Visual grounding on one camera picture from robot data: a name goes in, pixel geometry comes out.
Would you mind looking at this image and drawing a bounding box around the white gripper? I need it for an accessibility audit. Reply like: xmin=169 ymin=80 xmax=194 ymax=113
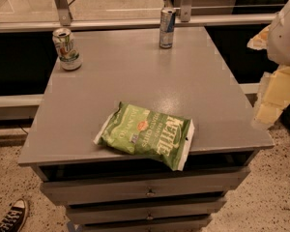
xmin=246 ymin=0 xmax=290 ymax=126

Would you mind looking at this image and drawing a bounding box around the grey drawer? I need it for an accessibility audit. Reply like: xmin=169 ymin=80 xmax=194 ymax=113
xmin=67 ymin=197 xmax=226 ymax=224
xmin=41 ymin=166 xmax=250 ymax=205
xmin=83 ymin=216 xmax=212 ymax=232

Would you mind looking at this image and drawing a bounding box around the silver blue redbull can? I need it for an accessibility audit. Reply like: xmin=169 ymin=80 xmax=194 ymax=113
xmin=159 ymin=7 xmax=176 ymax=48

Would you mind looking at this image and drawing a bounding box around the white green soda can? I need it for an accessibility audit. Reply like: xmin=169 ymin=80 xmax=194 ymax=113
xmin=52 ymin=28 xmax=82 ymax=71

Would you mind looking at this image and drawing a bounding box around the top grey drawer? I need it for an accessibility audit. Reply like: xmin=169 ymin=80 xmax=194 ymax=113
xmin=41 ymin=166 xmax=250 ymax=205

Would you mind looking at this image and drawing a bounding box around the middle grey drawer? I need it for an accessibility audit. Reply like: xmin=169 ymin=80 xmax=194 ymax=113
xmin=67 ymin=197 xmax=226 ymax=224

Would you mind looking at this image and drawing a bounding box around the grey metal railing frame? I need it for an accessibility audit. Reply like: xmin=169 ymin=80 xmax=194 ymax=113
xmin=0 ymin=0 xmax=287 ymax=32

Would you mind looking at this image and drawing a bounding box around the black white sneaker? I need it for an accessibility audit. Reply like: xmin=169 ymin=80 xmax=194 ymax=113
xmin=0 ymin=198 xmax=29 ymax=232

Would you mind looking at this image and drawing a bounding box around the grey drawer cabinet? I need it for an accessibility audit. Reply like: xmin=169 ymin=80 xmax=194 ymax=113
xmin=18 ymin=28 xmax=273 ymax=232

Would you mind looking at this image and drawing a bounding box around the bottom grey drawer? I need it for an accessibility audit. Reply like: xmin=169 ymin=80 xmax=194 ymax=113
xmin=83 ymin=216 xmax=212 ymax=232

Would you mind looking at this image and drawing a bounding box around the green jalapeno chip bag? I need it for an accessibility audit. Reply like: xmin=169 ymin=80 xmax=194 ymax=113
xmin=94 ymin=102 xmax=194 ymax=171

